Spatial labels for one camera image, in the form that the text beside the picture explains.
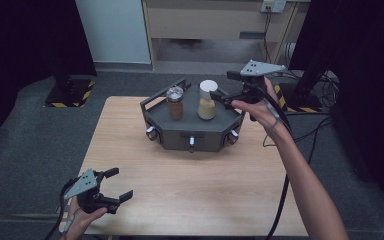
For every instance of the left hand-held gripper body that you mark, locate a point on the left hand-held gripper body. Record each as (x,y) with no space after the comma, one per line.
(88,193)

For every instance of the dark curtain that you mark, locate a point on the dark curtain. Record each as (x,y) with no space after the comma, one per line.
(370,83)
(10,60)

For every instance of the glass jar of brown powder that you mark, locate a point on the glass jar of brown powder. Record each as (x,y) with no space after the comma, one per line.
(176,108)

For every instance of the white panel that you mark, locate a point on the white panel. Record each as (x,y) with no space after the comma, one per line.
(113,30)

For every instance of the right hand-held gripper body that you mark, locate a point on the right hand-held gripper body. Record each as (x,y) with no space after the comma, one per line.
(255,85)

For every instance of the black stand post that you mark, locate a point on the black stand post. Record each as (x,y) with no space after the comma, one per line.
(313,43)

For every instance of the white wall socket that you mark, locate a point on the white wall socket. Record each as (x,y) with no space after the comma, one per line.
(273,5)

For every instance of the person's left hand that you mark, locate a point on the person's left hand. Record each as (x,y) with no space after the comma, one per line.
(78,223)

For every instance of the black octagonal turntable base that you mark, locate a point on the black octagonal turntable base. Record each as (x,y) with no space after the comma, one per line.
(193,116)

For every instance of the light wooden desk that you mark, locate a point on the light wooden desk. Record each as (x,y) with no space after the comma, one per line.
(213,23)

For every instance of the person's right hand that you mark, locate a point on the person's right hand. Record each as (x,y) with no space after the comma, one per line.
(266,113)

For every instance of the black hazard-striped stand base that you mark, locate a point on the black hazard-striped stand base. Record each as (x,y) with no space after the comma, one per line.
(300,101)
(70,95)

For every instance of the white-capped bottle of yellow powder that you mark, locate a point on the white-capped bottle of yellow powder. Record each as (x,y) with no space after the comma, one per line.
(207,108)

